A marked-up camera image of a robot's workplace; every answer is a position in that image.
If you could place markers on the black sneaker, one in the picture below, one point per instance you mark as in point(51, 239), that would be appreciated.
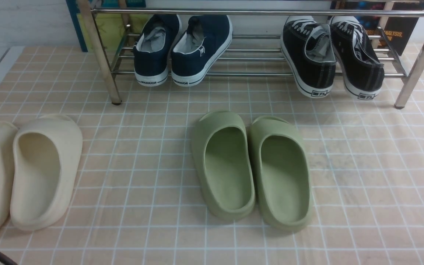
point(307, 48)
point(363, 73)

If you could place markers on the green slipper, one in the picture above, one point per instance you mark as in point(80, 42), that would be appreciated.
point(219, 148)
point(281, 173)

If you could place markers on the blue framed yellow board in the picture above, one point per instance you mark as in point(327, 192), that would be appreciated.
point(111, 26)

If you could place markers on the steel shoe rack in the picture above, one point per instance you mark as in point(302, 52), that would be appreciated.
point(109, 70)

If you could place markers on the black sneaker, left one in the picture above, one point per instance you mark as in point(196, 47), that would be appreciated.
point(307, 48)

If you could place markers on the navy canvas shoe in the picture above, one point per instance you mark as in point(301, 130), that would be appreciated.
point(206, 38)
point(152, 49)

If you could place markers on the green slipper, left one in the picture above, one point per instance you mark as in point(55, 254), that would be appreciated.
point(219, 148)

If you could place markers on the green slipper, right one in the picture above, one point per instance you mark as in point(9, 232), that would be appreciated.
point(281, 173)

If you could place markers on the dark printed box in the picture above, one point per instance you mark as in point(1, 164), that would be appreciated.
point(397, 29)

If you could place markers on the cream slipper, right one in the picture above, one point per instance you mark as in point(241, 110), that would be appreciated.
point(47, 154)

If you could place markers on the black sneaker, right one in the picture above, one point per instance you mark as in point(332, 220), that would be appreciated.
point(363, 73)

